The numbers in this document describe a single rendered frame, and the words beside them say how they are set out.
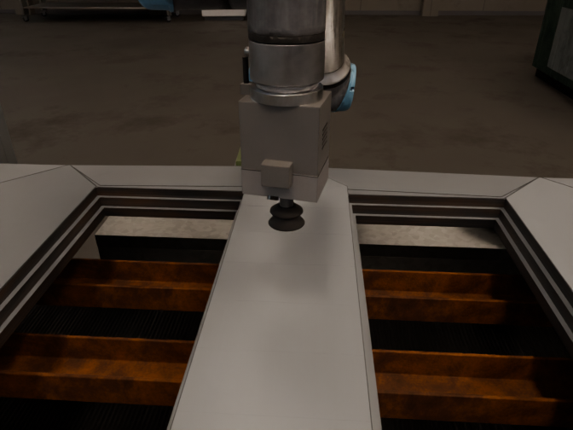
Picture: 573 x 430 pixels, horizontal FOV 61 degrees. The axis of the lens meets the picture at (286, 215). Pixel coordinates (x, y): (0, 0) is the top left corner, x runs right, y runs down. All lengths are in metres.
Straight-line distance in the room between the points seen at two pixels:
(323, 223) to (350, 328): 0.24
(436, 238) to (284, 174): 0.66
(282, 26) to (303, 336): 0.32
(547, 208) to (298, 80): 0.54
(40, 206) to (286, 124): 0.52
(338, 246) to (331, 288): 0.10
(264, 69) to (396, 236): 0.69
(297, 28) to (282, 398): 0.34
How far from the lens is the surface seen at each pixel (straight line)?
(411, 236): 1.10
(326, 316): 0.58
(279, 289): 0.61
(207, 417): 0.48
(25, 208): 0.90
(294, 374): 0.51
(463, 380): 0.80
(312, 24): 0.47
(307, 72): 0.48
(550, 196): 0.94
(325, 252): 0.68
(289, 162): 0.50
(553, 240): 0.81
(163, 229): 1.13
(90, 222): 0.88
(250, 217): 0.77
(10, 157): 1.55
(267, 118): 0.49
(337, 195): 0.83
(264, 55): 0.47
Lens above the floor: 1.24
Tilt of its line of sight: 29 degrees down
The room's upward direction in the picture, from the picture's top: straight up
